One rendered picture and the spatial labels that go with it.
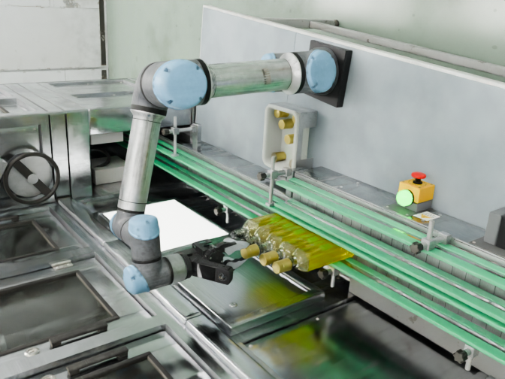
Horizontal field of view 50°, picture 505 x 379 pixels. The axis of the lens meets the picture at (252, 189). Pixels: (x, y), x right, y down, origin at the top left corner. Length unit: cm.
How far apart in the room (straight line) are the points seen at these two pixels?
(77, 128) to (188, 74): 106
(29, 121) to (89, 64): 304
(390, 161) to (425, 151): 13
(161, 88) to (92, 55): 396
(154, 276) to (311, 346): 45
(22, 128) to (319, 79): 122
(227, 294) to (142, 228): 37
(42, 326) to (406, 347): 97
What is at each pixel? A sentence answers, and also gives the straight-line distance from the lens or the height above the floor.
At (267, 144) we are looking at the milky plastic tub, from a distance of 196.
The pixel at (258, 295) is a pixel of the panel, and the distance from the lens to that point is 160.
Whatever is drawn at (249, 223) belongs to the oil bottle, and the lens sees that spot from 168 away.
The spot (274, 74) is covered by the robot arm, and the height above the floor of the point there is 110.
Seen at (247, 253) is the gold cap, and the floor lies 118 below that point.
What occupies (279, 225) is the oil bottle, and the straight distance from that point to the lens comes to 168.
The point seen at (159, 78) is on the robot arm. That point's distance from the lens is 131.
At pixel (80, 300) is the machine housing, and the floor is 157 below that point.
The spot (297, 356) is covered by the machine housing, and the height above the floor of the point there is 121.
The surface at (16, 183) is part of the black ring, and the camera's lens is 229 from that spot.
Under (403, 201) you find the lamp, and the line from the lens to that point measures 153.
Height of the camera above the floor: 203
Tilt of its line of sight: 35 degrees down
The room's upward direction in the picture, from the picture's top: 101 degrees counter-clockwise
